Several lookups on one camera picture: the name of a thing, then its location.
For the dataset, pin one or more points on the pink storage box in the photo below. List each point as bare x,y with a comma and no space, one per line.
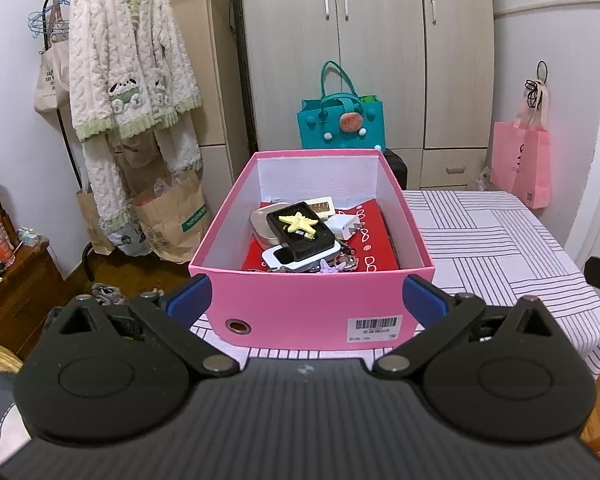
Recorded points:
300,305

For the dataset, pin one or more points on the black tripod stand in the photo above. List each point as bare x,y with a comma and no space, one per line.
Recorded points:
242,85

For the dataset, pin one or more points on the teal felt tote bag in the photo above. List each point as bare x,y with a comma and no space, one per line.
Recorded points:
370,125

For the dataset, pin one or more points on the black clothes rack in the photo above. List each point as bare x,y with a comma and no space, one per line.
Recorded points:
86,260

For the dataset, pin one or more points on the beige small box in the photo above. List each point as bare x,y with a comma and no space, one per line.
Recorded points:
332,207

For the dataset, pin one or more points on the pairs of small shoes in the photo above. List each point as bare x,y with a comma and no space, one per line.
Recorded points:
109,294

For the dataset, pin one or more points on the silver rounded square device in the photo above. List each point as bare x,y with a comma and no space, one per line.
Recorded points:
260,225

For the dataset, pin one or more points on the white pocket router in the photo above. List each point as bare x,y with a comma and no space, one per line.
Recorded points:
270,257

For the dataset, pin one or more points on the small purple charm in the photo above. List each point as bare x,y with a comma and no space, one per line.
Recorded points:
330,267

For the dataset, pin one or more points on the black rectangular device case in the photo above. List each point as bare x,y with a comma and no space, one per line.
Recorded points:
315,247

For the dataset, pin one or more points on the beige wardrobe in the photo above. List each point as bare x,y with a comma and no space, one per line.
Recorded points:
380,35

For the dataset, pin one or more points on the plain brown paper bag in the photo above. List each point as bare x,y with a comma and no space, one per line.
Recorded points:
87,220

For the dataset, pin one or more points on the beige canvas tote bag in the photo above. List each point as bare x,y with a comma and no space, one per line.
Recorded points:
50,80

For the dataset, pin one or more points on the hanging brown paper bag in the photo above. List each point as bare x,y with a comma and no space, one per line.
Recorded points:
137,152

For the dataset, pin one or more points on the blue clothes hanger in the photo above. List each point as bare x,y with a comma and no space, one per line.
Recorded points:
40,25

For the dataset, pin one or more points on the pink shopping bag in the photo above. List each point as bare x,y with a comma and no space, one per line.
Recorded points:
532,160

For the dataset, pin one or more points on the red patterned paper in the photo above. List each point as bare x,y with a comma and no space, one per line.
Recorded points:
375,230

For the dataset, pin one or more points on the clear plastic bag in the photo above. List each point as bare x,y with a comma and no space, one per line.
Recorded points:
175,182

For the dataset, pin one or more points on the fluffy white green robe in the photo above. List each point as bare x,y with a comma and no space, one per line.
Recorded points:
125,50

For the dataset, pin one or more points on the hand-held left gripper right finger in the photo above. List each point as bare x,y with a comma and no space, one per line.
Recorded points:
425,301

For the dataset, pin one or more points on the beige narrow cabinet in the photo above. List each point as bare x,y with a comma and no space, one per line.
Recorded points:
215,60

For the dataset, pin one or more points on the small white plastic item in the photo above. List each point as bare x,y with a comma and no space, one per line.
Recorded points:
482,180

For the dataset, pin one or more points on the wooden nightstand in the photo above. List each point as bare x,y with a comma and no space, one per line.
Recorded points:
25,300

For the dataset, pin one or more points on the black suitcase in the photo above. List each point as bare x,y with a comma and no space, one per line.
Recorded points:
397,170

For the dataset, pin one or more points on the white green plastic bag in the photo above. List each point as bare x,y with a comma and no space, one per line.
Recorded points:
127,242

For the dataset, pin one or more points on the white charger plug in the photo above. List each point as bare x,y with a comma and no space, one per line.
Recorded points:
339,225

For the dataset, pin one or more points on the yellow starfish toy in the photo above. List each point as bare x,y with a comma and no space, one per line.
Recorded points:
297,222

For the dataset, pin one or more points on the small teal item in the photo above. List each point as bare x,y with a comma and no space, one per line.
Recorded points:
32,236

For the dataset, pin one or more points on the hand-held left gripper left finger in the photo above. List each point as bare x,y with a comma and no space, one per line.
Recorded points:
190,301

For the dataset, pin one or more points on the brown paper bag green label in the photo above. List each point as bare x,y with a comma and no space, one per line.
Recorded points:
170,230

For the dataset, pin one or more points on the silver key bunch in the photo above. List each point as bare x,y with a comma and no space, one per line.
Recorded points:
347,260

